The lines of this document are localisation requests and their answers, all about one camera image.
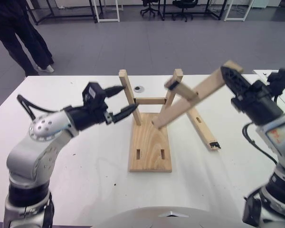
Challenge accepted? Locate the wooden leg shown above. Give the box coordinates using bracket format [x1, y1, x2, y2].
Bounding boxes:
[152, 60, 244, 129]
[186, 108, 222, 152]
[118, 69, 142, 126]
[158, 68, 184, 121]

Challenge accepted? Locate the black office chair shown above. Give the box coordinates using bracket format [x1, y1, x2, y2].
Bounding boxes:
[171, 0, 198, 22]
[140, 0, 160, 17]

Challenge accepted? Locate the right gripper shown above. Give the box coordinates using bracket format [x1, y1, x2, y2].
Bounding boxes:
[220, 66, 284, 126]

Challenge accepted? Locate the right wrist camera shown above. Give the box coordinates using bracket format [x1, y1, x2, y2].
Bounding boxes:
[266, 68, 285, 96]

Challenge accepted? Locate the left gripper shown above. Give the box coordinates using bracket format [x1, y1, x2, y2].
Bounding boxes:
[63, 85, 140, 132]

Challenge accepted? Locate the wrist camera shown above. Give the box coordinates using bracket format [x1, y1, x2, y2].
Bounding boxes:
[266, 68, 285, 96]
[81, 81, 108, 112]

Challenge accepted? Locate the person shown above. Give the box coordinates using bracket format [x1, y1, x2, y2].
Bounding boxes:
[0, 0, 55, 77]

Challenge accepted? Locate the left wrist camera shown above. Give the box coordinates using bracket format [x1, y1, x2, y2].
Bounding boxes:
[81, 81, 108, 112]

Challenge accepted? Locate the wooden cross bar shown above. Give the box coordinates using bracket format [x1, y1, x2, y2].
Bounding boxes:
[164, 79, 198, 101]
[133, 97, 167, 105]

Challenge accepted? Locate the black cable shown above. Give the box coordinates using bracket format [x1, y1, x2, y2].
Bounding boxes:
[242, 122, 279, 165]
[16, 94, 65, 122]

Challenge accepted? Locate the wooden seat board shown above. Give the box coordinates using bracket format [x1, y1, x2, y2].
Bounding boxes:
[127, 112, 173, 173]

